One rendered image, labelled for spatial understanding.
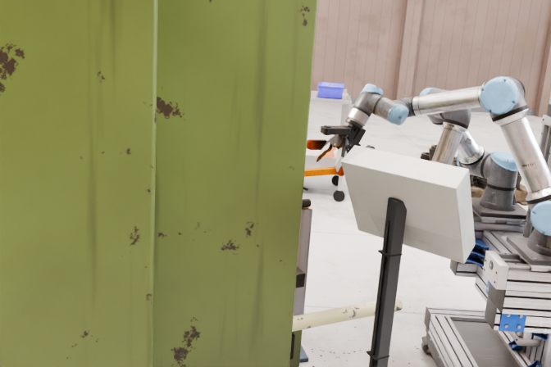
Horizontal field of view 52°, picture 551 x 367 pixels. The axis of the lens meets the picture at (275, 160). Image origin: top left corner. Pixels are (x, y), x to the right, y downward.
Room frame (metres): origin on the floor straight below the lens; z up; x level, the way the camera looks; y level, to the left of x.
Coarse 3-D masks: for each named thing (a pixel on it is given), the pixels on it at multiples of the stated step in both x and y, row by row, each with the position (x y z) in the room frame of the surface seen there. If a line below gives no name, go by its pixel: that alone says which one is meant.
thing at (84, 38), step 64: (0, 0) 1.09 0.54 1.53; (64, 0) 1.14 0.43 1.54; (128, 0) 1.19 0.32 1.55; (0, 64) 1.09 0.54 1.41; (64, 64) 1.14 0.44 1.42; (128, 64) 1.19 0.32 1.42; (0, 128) 1.08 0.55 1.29; (64, 128) 1.14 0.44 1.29; (128, 128) 1.19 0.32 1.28; (0, 192) 1.08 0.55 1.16; (64, 192) 1.13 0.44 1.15; (128, 192) 1.19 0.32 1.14; (0, 256) 1.08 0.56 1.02; (64, 256) 1.13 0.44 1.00; (128, 256) 1.19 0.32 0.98; (0, 320) 1.08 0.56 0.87; (64, 320) 1.13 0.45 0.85; (128, 320) 1.19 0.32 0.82
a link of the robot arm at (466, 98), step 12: (420, 96) 2.13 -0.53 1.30; (432, 96) 2.09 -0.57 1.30; (444, 96) 2.06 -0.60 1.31; (456, 96) 2.04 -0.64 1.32; (468, 96) 2.01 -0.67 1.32; (408, 108) 2.12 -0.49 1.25; (420, 108) 2.10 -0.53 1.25; (432, 108) 2.08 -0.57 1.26; (444, 108) 2.06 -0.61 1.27; (456, 108) 2.05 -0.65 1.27; (468, 108) 2.03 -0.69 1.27
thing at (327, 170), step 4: (316, 168) 2.05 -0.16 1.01; (320, 168) 2.05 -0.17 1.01; (324, 168) 2.05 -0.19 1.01; (328, 168) 2.06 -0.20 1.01; (332, 168) 2.06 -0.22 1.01; (340, 168) 2.06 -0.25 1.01; (308, 172) 2.00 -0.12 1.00; (312, 172) 2.01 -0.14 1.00; (316, 172) 2.02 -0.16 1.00; (320, 172) 2.02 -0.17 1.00; (324, 172) 2.03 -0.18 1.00; (328, 172) 2.04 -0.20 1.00; (332, 172) 2.05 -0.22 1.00; (336, 172) 2.06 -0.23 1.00; (340, 172) 2.06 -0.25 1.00; (304, 176) 2.00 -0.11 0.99; (308, 176) 2.00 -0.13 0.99
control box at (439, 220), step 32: (352, 160) 1.53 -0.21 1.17; (384, 160) 1.50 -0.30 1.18; (416, 160) 1.46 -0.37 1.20; (352, 192) 1.58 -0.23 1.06; (384, 192) 1.49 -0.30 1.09; (416, 192) 1.42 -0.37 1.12; (448, 192) 1.35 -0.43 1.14; (384, 224) 1.56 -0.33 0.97; (416, 224) 1.48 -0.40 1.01; (448, 224) 1.40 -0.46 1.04; (448, 256) 1.46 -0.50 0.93
